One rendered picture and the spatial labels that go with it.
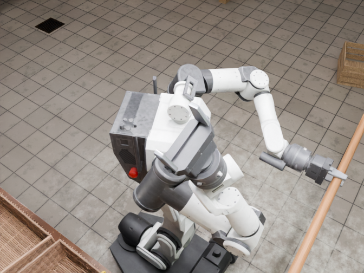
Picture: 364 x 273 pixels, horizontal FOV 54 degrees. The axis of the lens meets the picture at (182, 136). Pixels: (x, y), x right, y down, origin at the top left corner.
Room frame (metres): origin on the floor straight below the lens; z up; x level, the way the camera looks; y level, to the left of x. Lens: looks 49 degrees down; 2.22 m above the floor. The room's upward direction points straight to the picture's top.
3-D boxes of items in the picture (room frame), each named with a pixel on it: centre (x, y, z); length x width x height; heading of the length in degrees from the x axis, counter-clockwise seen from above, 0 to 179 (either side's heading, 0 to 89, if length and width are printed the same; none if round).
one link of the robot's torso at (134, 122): (0.80, 0.06, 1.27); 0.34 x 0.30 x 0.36; 170
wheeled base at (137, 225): (0.85, 0.10, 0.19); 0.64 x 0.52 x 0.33; 55
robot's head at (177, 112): (0.79, 0.00, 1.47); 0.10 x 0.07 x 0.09; 170
